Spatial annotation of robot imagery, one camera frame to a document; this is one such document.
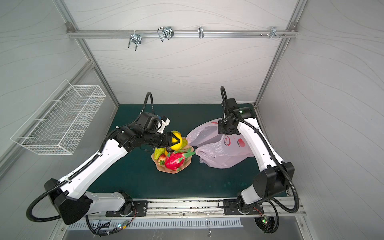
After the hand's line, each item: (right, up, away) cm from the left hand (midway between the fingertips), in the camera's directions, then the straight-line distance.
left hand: (174, 143), depth 70 cm
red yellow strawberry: (-9, -12, +14) cm, 20 cm away
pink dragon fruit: (0, -11, +10) cm, 15 cm away
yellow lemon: (+2, -1, -2) cm, 3 cm away
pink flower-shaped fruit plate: (-7, -17, +13) cm, 23 cm away
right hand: (+26, +6, +10) cm, 28 cm away
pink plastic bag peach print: (+22, -5, +7) cm, 23 cm away
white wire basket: (-54, +8, -4) cm, 54 cm away
